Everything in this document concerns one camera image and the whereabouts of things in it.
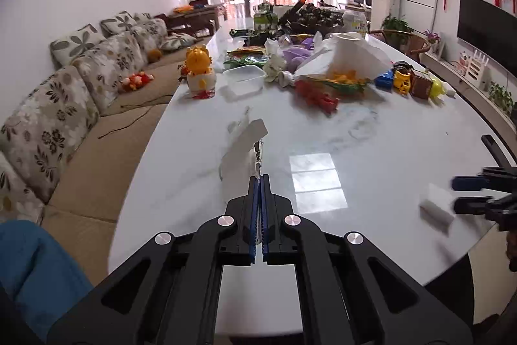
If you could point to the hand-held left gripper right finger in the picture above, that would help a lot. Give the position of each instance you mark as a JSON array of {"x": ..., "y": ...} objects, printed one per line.
[{"x": 265, "y": 215}]

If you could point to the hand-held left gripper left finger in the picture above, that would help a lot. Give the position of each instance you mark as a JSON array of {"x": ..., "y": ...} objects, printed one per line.
[{"x": 253, "y": 215}]

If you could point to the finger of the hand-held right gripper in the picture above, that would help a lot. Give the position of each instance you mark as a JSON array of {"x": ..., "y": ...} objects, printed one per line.
[
  {"x": 470, "y": 205},
  {"x": 466, "y": 183}
]

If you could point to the white sponge block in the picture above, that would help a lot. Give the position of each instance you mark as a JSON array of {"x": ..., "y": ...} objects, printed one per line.
[{"x": 438, "y": 207}]

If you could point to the clear plastic wrapper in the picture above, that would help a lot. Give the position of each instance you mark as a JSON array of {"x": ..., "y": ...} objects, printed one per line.
[{"x": 242, "y": 151}]

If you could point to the leafy potted plant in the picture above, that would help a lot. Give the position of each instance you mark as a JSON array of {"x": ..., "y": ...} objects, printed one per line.
[{"x": 501, "y": 98}]

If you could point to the yellow plastic bottle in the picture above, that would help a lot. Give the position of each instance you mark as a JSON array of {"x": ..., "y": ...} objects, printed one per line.
[{"x": 438, "y": 88}]

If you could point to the small brown box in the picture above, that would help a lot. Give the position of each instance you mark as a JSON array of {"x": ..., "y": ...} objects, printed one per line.
[{"x": 422, "y": 86}]

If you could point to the white router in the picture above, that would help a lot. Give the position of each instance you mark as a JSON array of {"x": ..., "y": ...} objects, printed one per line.
[{"x": 476, "y": 70}]

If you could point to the yellow toy truck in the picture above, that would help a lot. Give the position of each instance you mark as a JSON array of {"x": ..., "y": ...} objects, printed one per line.
[{"x": 402, "y": 82}]

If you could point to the red plastic toy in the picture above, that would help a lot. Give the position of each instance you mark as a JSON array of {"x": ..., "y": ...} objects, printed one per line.
[{"x": 315, "y": 96}]

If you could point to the clear plastic container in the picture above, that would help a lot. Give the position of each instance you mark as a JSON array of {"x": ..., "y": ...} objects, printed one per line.
[{"x": 242, "y": 80}]

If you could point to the wicker chair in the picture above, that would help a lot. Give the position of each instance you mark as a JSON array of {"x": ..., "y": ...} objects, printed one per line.
[{"x": 418, "y": 44}]

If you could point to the small purple flower plant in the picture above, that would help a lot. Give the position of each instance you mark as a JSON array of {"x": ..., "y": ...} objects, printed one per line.
[{"x": 431, "y": 40}]

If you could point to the white crumpled wrapper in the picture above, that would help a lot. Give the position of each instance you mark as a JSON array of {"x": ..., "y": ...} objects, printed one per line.
[{"x": 274, "y": 64}]

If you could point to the yellow green snack packet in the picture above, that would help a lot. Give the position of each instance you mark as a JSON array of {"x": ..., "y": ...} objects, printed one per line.
[{"x": 347, "y": 86}]

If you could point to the white plastic bag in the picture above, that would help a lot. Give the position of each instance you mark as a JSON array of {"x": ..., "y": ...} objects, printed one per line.
[{"x": 371, "y": 62}]

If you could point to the black television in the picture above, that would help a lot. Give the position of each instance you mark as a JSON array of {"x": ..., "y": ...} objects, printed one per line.
[{"x": 484, "y": 25}]

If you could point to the beige sofa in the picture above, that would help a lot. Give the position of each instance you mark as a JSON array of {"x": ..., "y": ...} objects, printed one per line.
[{"x": 121, "y": 126}]

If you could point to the bright green packet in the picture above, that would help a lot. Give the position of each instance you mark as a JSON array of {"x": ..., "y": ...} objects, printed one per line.
[{"x": 246, "y": 54}]

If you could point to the purple plush toy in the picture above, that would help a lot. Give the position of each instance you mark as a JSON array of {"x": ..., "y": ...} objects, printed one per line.
[{"x": 297, "y": 56}]

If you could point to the yellow dragon toy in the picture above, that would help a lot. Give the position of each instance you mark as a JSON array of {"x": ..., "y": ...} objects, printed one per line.
[{"x": 198, "y": 62}]

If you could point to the green potted plant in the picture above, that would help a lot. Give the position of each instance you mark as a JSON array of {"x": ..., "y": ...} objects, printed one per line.
[{"x": 396, "y": 25}]

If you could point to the red plush toy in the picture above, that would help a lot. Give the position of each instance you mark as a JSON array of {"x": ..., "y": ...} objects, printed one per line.
[{"x": 137, "y": 81}]

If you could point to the white paper roll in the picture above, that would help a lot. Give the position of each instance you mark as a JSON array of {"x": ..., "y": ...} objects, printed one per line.
[{"x": 347, "y": 46}]

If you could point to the dark green packet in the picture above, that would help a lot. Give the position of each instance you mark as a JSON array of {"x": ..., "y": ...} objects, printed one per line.
[{"x": 242, "y": 33}]

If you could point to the small brown plush toy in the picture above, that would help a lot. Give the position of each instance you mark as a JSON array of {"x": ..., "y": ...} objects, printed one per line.
[{"x": 154, "y": 54}]

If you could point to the glass teapot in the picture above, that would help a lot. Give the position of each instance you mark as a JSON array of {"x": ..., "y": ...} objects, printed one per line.
[{"x": 264, "y": 21}]

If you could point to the clear plastic jar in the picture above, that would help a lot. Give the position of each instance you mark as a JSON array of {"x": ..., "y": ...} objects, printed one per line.
[{"x": 355, "y": 23}]

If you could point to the pile of black tools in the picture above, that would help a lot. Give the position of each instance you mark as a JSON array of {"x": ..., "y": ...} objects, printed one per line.
[{"x": 311, "y": 19}]

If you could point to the dark wooden side table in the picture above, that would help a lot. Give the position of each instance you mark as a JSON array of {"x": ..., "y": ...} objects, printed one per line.
[{"x": 194, "y": 19}]

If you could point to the blue trouser leg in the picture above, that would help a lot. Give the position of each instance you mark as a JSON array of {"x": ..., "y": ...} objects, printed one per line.
[{"x": 36, "y": 268}]

